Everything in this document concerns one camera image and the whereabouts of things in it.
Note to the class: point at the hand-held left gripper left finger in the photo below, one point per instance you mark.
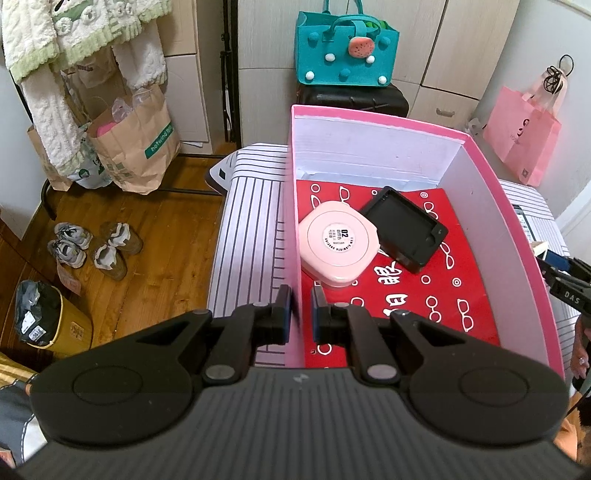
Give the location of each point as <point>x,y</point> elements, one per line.
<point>286,308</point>

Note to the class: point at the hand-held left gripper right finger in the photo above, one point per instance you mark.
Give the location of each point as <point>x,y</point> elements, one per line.
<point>317,308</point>

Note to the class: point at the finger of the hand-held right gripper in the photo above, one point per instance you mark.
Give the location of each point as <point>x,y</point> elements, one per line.
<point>556,262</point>

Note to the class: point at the pink cardboard box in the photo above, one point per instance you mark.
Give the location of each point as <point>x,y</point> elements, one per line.
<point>291,207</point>

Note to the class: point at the person's right hand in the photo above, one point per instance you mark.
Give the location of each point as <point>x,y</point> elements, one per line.
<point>581,350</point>

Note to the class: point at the pink round case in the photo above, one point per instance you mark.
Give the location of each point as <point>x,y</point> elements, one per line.
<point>337,240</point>

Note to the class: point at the striped bed sheet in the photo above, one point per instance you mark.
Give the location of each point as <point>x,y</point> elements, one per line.
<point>249,221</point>

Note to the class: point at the red printed paper sheet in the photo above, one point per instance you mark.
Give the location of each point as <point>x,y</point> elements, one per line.
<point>415,288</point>

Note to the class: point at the black rectangular tray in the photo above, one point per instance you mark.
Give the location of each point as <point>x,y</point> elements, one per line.
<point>406,226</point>

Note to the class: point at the pink paper shopping bag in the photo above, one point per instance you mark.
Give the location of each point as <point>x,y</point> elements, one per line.
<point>521,134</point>

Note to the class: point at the brown fleece-lined slipper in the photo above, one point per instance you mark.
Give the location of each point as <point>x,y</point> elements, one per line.
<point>123,237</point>
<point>111,263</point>

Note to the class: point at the black clothes rack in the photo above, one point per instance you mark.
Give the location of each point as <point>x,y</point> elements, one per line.
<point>138,190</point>

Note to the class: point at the black suitcase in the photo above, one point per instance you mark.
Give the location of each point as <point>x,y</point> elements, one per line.
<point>351,99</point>

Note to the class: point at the yellow waste bin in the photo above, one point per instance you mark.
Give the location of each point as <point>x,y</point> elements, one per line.
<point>74,327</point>

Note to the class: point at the brown paper bag green label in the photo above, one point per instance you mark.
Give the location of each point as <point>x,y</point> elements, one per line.
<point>138,152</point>

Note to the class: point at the pink paper tag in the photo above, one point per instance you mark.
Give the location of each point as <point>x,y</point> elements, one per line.
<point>70,281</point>

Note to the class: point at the grey white sneaker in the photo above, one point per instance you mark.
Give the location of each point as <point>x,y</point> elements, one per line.
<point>74,234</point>
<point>68,253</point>

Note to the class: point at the white cardboard box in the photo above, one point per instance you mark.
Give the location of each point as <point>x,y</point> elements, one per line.
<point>184,92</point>

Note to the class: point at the green white plastic bag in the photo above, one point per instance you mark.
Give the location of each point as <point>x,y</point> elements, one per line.
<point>90,166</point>

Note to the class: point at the black tripod stand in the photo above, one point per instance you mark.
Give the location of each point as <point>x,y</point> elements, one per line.
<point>229,69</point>

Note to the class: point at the black plastic bin bag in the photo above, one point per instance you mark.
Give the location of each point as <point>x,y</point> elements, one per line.
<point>37,314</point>

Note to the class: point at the teal felt tote bag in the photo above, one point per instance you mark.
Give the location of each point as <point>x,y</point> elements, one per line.
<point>323,50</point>

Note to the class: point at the light wooden wardrobe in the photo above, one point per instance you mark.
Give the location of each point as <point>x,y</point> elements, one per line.
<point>268,37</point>

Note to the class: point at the yellow striped cloth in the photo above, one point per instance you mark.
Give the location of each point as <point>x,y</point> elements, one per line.
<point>14,367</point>

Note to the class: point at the grey cloth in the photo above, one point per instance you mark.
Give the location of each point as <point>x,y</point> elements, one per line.
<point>18,420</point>

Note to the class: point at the plain brown paper bag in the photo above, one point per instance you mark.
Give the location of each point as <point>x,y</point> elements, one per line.
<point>39,154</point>

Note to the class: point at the white green fluffy garment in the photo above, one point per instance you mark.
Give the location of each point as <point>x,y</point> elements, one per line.
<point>41,92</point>

